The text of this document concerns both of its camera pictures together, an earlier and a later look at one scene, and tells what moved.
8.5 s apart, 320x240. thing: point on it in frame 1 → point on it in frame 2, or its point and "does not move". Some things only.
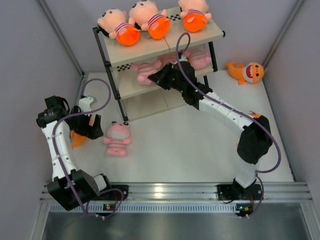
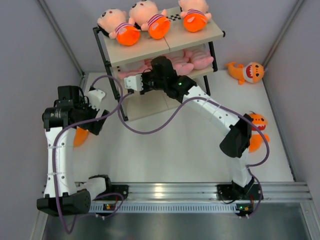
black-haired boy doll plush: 112,23 does not move
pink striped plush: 117,137 → 137,70
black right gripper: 160,77 → 143,76
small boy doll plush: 145,13 does not move
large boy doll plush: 195,14 does not move
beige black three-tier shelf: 129,66 does not move
